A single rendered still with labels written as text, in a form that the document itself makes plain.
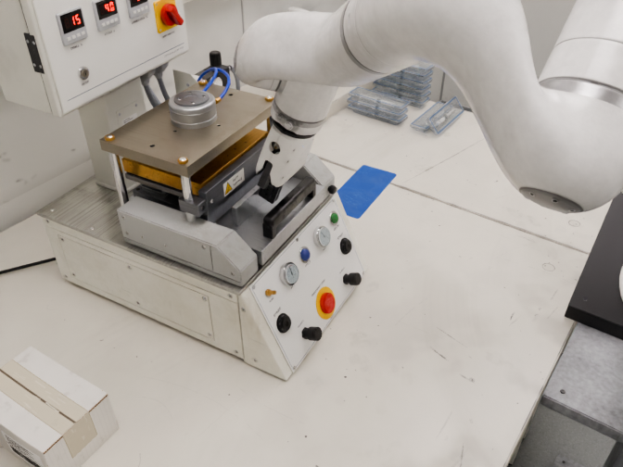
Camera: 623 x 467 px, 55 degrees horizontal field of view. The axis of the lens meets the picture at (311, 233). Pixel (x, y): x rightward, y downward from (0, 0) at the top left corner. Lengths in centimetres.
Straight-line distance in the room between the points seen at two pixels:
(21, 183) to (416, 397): 101
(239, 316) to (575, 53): 68
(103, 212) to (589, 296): 92
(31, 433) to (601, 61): 84
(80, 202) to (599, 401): 100
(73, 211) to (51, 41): 35
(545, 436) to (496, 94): 161
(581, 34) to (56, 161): 128
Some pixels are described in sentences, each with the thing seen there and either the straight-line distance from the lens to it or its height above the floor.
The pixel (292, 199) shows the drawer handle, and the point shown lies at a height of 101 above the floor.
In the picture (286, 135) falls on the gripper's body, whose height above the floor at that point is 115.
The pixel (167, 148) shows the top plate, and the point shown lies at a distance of 99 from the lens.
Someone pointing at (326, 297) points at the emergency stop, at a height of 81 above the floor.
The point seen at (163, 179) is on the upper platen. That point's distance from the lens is 103.
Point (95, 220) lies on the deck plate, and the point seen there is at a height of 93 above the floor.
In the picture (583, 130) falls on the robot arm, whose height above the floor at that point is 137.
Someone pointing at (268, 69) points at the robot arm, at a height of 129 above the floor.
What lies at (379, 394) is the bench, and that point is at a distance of 105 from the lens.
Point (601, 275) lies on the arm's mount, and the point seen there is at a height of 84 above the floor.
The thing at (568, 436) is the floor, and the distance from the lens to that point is 205.
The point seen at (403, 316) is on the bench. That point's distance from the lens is 118.
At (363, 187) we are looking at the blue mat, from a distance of 152.
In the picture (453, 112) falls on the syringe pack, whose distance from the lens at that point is 187.
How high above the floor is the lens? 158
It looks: 38 degrees down
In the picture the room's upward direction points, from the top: straight up
